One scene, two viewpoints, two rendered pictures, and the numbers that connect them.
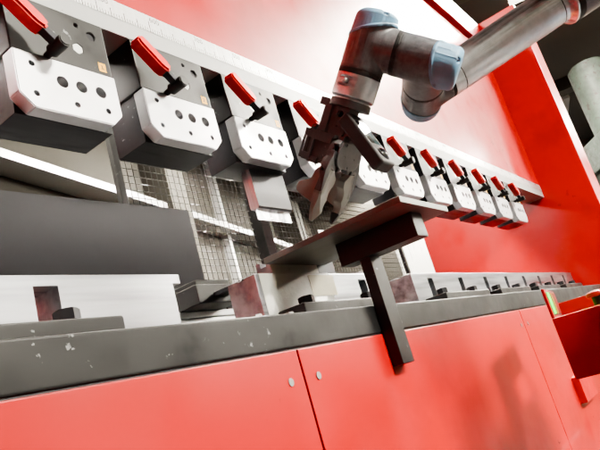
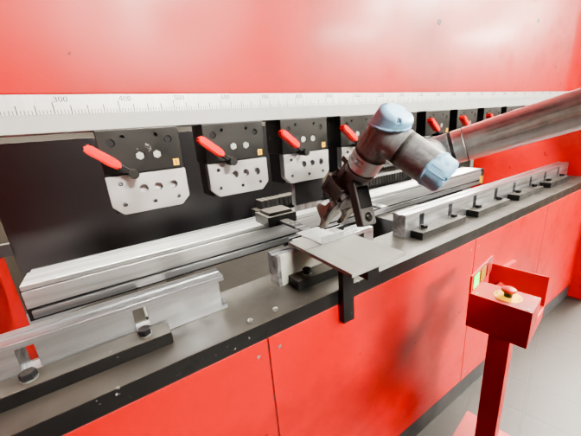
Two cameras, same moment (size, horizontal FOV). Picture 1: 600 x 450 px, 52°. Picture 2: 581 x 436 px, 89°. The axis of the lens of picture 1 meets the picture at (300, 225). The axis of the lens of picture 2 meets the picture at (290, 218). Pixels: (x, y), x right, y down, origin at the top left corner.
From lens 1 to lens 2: 0.68 m
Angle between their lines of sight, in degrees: 41
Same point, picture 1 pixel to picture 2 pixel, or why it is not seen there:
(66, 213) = not seen: hidden behind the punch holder
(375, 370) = (324, 328)
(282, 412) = (248, 373)
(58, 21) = (141, 137)
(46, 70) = (131, 184)
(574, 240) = not seen: outside the picture
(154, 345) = (169, 374)
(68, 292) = (152, 307)
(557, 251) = (570, 144)
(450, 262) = not seen: hidden behind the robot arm
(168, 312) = (213, 298)
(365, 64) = (371, 157)
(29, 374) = (95, 413)
